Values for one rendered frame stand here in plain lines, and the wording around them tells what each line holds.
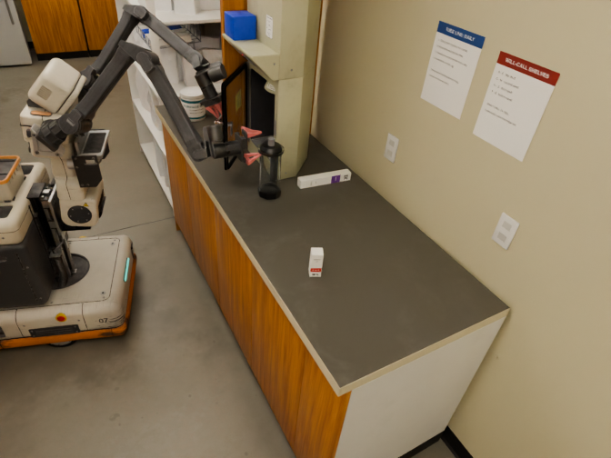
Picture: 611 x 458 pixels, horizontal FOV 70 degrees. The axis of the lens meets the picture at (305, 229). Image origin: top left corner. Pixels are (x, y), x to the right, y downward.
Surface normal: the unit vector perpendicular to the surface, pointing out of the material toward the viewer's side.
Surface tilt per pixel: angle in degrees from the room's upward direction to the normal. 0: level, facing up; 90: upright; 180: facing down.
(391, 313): 0
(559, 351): 90
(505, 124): 90
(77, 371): 0
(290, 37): 90
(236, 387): 0
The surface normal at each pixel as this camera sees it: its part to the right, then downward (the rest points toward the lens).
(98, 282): 0.07, -0.78
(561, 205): -0.87, 0.25
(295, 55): 0.48, 0.57
